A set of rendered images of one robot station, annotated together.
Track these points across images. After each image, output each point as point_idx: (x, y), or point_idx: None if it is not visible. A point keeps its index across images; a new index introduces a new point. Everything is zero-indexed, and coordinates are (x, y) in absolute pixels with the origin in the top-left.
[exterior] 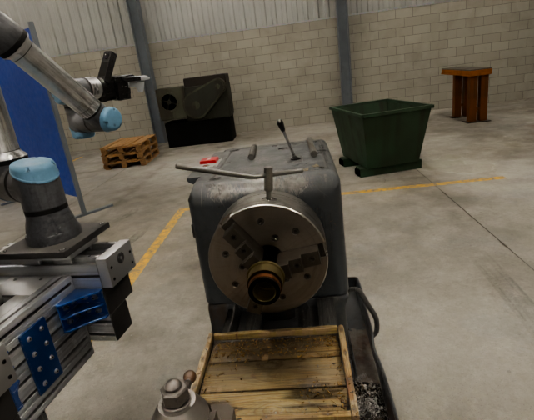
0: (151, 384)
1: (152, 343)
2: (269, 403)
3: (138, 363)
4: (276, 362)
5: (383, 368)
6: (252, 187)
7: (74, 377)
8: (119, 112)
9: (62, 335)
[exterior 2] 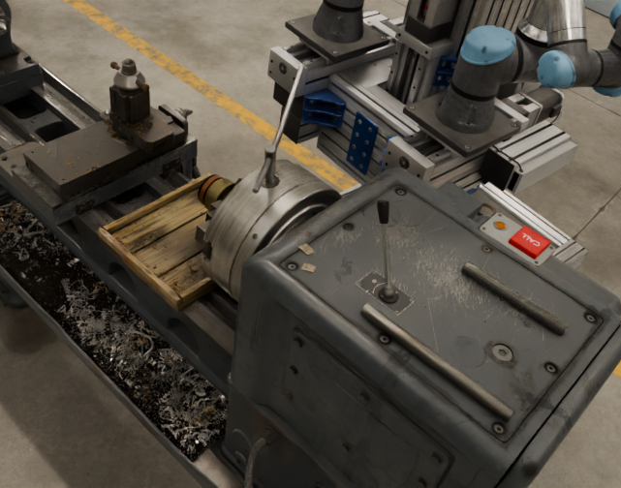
0: (557, 464)
1: None
2: (171, 216)
3: (619, 473)
4: (202, 246)
5: (184, 460)
6: (335, 202)
7: None
8: (556, 71)
9: (382, 159)
